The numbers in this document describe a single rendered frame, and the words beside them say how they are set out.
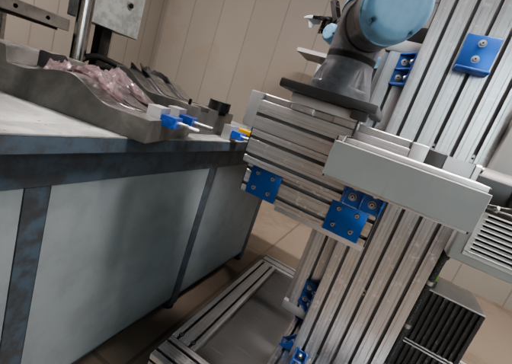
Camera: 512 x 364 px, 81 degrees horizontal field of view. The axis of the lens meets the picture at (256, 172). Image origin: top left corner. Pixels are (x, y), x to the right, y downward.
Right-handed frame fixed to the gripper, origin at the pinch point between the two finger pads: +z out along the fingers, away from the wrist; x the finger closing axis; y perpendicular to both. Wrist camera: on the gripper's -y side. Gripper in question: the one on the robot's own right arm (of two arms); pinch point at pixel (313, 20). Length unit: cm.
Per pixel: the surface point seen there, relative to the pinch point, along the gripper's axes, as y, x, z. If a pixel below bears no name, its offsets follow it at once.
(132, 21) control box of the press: 20, -74, 59
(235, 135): 55, -62, -38
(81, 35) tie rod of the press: 33, -102, 34
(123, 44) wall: 34, -26, 267
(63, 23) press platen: 30, -108, 38
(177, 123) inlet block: 48, -94, -57
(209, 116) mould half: 50, -72, -34
